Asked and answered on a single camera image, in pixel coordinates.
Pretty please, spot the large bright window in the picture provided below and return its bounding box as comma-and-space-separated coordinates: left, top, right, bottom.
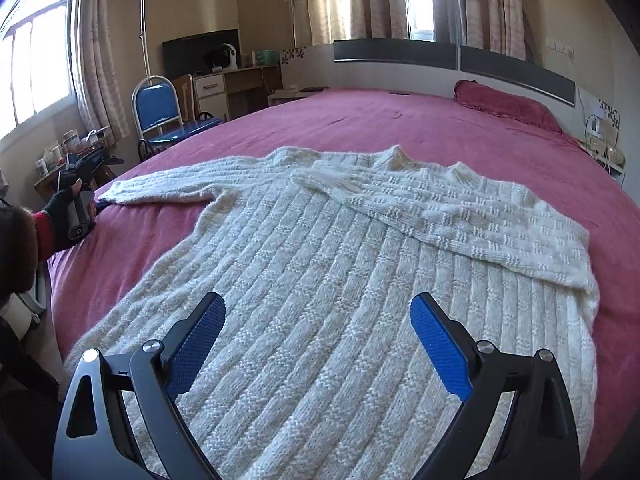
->
0, 0, 77, 133

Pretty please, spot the black television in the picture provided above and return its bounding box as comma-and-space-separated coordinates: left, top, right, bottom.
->
162, 29, 241, 80

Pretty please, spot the wooden desk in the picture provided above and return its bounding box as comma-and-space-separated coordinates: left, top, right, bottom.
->
192, 64, 282, 122

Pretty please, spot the person's left hand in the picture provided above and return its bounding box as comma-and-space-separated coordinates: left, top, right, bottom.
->
41, 181, 98, 252

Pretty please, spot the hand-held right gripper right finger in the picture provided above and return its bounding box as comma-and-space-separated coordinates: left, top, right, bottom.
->
410, 292, 583, 480

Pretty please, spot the person's left forearm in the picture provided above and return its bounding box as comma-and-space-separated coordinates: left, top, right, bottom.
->
0, 204, 55, 297

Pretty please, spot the metal floor stand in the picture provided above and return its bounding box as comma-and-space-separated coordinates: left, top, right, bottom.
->
282, 0, 307, 47

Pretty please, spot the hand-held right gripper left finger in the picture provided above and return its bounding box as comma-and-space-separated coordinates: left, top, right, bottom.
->
52, 291, 226, 480

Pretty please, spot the white knit sweater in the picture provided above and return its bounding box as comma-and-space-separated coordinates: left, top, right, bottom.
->
62, 145, 601, 480

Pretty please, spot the pink pillow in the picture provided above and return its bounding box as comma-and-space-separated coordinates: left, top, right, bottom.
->
453, 80, 566, 134

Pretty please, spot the blue stool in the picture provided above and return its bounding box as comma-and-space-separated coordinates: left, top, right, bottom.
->
137, 113, 223, 162

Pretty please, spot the person's dark clothing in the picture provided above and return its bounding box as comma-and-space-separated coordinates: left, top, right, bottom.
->
0, 305, 65, 480

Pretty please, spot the side table with jars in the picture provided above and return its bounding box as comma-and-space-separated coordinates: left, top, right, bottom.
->
33, 126, 120, 202

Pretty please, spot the metal stand with hanger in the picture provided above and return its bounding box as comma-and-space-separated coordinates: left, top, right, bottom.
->
136, 0, 185, 79

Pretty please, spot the grey and white headboard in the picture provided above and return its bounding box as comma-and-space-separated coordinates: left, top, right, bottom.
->
280, 39, 579, 111

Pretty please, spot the cluttered white bedside shelf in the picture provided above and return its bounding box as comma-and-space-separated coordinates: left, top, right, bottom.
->
575, 86, 627, 181

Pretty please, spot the pink bed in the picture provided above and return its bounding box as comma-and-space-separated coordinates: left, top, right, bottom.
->
47, 87, 640, 480

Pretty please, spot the floral beige curtain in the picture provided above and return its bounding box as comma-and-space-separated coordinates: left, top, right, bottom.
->
305, 0, 416, 47
74, 0, 132, 142
435, 0, 527, 59

